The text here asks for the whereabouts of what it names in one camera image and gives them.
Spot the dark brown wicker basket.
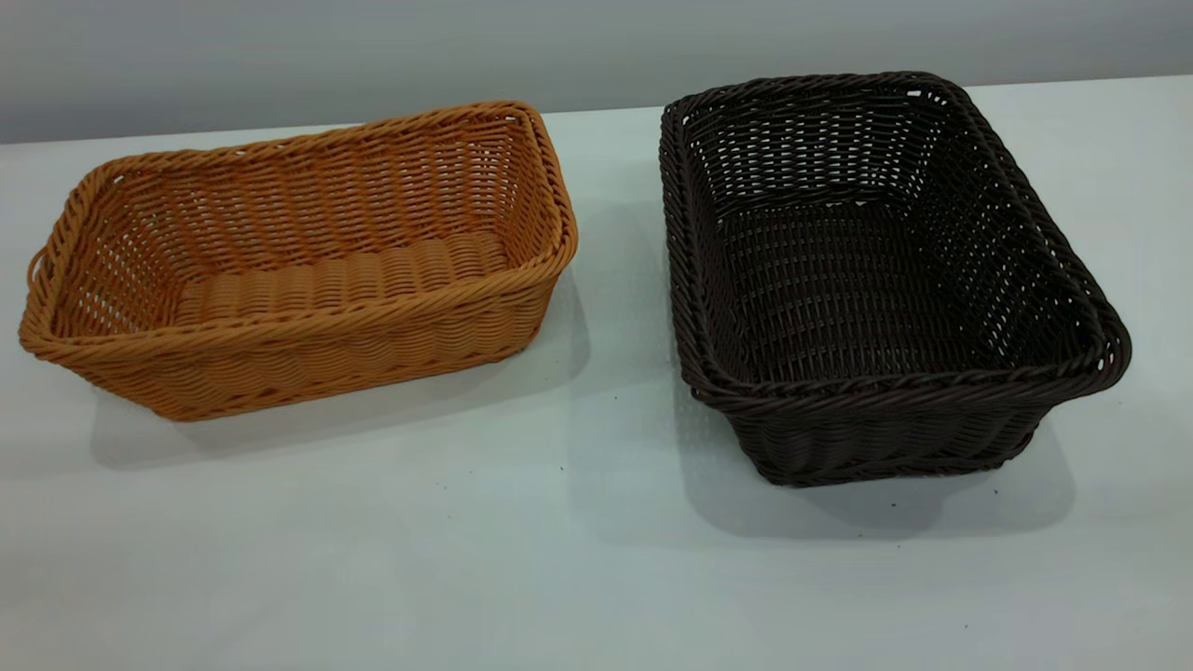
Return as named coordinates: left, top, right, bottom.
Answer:
left=658, top=71, right=1133, bottom=488

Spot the light brown wicker basket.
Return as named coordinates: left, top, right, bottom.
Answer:
left=18, top=100, right=579, bottom=422

